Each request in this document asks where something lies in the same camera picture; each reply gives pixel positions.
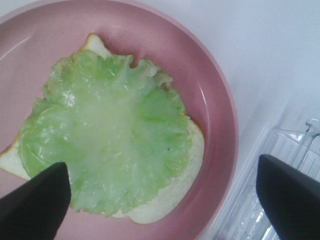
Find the bread slice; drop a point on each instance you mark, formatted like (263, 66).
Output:
(172, 195)

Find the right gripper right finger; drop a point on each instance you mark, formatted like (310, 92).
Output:
(290, 199)

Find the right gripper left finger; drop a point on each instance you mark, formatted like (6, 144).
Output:
(36, 209)

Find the right clear plastic tray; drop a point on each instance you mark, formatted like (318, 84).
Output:
(244, 218)

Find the green lettuce leaf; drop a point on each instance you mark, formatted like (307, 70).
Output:
(107, 130)

